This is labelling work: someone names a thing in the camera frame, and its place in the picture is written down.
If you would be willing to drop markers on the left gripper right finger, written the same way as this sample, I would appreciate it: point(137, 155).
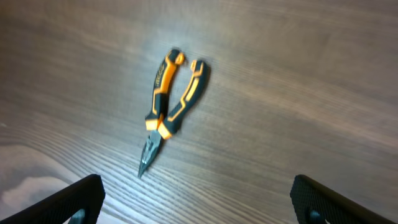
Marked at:
point(316, 203)

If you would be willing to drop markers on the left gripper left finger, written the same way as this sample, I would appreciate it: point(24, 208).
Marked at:
point(80, 202)

